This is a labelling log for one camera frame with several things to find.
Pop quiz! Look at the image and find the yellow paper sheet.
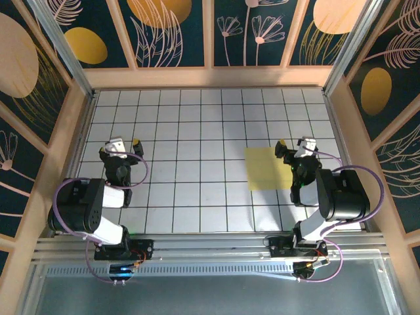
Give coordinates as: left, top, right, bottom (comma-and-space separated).
244, 147, 295, 192

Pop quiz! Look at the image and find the white grid mat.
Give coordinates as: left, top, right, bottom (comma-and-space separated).
62, 89, 364, 234

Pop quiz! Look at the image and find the black connector board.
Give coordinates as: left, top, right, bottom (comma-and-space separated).
109, 261, 137, 276

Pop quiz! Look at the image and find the grey metal tray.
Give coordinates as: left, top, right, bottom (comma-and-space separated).
19, 249, 403, 315

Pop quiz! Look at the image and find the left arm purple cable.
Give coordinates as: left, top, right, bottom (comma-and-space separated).
53, 151, 150, 285

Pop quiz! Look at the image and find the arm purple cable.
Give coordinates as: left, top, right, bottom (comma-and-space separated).
53, 151, 150, 285
303, 146, 385, 284

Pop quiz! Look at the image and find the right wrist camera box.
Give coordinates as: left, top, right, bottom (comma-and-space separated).
297, 137, 318, 158

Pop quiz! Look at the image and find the aluminium side rail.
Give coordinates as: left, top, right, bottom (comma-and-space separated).
321, 88, 375, 234
49, 90, 98, 237

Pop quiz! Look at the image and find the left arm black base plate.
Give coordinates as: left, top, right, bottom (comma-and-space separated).
94, 239, 154, 262

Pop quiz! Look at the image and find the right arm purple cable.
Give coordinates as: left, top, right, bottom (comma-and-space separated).
303, 146, 385, 284

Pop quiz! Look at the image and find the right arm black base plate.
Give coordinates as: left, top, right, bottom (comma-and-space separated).
268, 236, 328, 259

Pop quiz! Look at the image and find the aluminium corner post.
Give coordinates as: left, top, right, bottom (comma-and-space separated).
26, 0, 96, 96
323, 0, 383, 95

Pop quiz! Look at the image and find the aluminium frame rail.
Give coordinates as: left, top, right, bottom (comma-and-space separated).
31, 232, 390, 262

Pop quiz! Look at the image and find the slotted grey cable duct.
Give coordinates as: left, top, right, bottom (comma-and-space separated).
45, 264, 296, 276

